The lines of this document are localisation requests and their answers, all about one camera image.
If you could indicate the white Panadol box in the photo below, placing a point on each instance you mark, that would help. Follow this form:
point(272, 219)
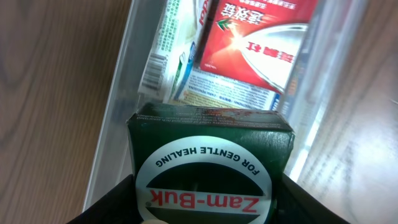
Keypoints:
point(174, 49)

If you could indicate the red Panadol box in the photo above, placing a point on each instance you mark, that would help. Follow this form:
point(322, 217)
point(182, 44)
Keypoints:
point(257, 41)

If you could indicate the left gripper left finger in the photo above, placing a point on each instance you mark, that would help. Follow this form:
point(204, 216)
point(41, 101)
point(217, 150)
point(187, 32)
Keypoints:
point(118, 206)

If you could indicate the green Zam-Buk box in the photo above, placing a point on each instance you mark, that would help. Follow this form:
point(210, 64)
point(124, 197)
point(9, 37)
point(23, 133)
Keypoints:
point(196, 164)

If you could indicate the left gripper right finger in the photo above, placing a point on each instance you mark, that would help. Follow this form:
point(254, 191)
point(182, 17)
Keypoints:
point(296, 206)

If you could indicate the clear plastic container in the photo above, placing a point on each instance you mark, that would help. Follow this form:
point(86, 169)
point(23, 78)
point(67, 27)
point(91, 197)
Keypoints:
point(311, 85)

